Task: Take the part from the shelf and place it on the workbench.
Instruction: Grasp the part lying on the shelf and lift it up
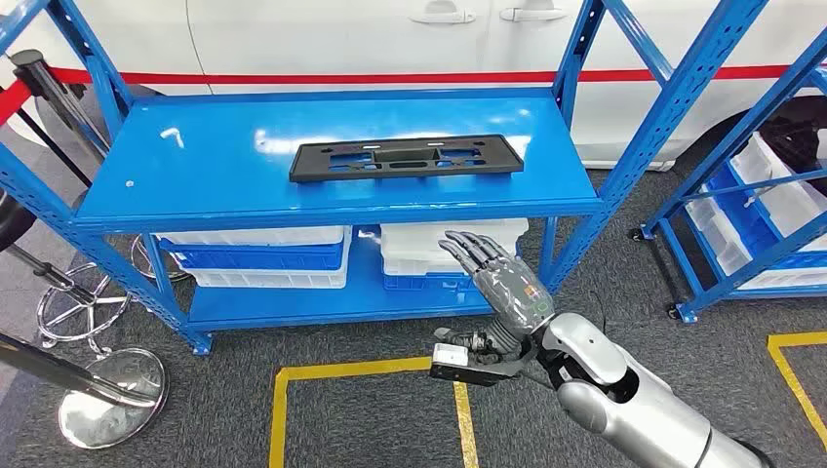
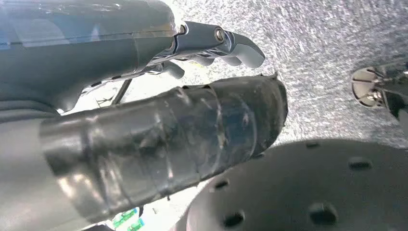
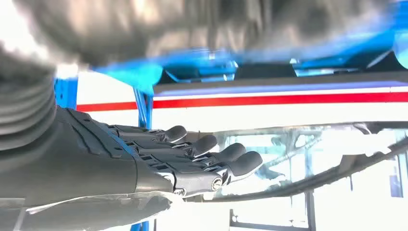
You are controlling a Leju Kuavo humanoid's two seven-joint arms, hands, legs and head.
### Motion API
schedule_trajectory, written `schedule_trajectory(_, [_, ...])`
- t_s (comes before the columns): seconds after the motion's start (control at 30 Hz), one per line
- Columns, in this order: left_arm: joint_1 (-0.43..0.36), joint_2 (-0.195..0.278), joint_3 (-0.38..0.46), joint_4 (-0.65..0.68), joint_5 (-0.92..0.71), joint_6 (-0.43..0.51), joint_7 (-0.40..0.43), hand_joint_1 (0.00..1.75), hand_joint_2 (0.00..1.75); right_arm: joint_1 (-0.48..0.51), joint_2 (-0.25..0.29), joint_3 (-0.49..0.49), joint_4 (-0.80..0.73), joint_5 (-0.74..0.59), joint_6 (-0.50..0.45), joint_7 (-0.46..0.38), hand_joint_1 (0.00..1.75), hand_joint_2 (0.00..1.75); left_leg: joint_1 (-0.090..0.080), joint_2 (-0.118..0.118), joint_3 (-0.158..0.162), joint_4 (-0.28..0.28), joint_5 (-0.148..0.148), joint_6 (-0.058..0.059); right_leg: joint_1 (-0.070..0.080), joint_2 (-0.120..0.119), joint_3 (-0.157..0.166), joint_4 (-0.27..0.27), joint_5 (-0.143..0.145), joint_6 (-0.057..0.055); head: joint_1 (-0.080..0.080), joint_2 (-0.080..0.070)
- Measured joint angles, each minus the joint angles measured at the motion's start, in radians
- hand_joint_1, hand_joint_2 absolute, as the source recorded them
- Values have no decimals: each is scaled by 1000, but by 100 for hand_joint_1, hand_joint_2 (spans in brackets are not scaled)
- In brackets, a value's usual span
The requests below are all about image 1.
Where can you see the blue plastic bin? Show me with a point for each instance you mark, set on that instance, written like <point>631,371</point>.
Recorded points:
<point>258,257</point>
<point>413,282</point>
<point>749,219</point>

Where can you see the blue metal shelf rack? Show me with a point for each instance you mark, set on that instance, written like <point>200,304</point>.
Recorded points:
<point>742,132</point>
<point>226,161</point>

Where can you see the red barrier belt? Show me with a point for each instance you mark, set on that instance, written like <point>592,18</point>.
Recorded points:
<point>387,79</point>
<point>10,103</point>

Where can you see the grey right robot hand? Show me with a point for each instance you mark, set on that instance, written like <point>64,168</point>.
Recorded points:
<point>510,291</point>

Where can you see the white car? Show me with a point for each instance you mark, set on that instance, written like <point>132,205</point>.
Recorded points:
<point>323,39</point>

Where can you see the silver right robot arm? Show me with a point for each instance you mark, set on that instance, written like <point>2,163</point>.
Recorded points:
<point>646,413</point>

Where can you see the pale wrist camera on bracket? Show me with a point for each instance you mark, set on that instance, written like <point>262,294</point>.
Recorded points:
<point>449,355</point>

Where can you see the white plastic bin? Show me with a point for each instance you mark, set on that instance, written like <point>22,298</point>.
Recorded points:
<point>271,279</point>
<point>717,232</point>
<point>413,263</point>
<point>413,231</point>
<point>258,236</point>
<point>788,200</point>

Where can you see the chrome round base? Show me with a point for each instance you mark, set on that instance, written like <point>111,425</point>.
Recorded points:
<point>137,263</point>

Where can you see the black plastic plate frame part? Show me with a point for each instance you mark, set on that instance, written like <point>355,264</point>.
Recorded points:
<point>310,161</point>

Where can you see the yellow floor tape square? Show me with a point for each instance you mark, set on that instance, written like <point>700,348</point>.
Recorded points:
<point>279,413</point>
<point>801,338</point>

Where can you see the black stanchion post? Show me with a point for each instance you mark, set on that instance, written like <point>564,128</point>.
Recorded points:
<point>51,87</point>

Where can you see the black stool with chrome base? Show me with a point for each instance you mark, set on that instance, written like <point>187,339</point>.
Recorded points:
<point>51,274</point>

